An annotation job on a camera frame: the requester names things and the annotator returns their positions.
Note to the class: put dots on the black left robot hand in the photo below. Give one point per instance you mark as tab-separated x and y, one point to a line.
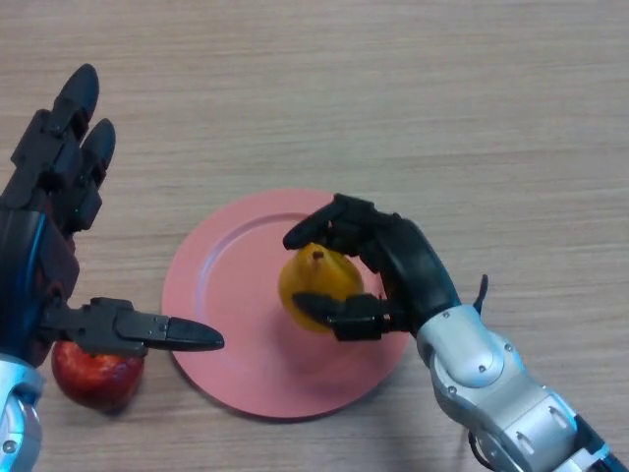
27	265

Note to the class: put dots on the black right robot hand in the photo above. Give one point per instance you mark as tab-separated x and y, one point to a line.
417	265

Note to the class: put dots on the yellow pear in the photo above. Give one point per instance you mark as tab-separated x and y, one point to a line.
319	275

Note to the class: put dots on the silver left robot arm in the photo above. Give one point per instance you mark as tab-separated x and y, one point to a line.
17	423

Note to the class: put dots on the pink round plate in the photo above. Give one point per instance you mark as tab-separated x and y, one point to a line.
236	295

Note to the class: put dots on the red apple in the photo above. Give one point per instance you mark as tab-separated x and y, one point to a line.
96	376

